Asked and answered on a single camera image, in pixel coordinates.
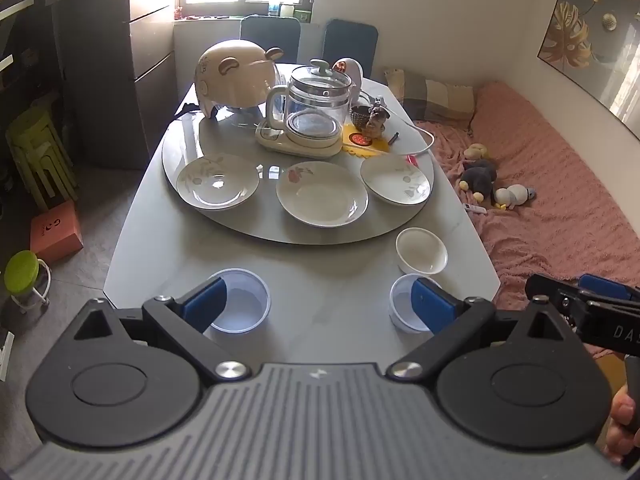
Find beige bear-ear helmet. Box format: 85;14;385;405
175;40;286;123

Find white flat object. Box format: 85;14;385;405
0;332;15;381

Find green round stool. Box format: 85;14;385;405
2;251;52;316

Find framed leaf wall picture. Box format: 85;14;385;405
537;0;640;126

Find brown dog figurine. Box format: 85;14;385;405
350;100;391;140

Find dark grey plush toy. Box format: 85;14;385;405
459;159;498;206

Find glass lazy susan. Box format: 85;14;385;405
161;62;441;246

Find dark blue chair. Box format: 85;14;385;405
322;19;378;78
239;15;302;65

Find pink blanket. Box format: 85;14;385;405
412;80;640;311

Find white duck plush toy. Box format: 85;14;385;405
495;185;536;209

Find black shelving unit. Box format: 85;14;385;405
0;0;76;171

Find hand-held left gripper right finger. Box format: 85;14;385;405
386;276;576;381

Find person's right hand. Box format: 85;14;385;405
606;390;640;466

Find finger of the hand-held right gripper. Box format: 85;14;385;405
579;274;640;306
525;274;591;313

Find white plate leaf print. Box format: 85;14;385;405
175;154;261;211

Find white ceramic bowl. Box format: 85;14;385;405
395;227;448;276

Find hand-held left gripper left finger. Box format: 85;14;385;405
72;276;252;381

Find glass kettle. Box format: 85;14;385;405
265;59;353;143

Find clear plastic bowl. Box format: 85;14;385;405
206;268;272;333
389;273;446;333

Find orange box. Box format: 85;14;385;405
29;201;84;263

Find white cable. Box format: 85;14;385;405
357;92;437;157

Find white plate grey flower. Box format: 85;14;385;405
360;154;433;207

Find checked pillow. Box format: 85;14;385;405
384;67;476;131

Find cream kettle base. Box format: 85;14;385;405
255;122;346;158

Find green plastic stool stack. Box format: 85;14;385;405
5;107;80;211

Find white plate red flower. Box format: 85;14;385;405
276;161;370;228

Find brown cabinet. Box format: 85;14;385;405
52;0;177;171

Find yellow sunflower mat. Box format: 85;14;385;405
341;125;392;158

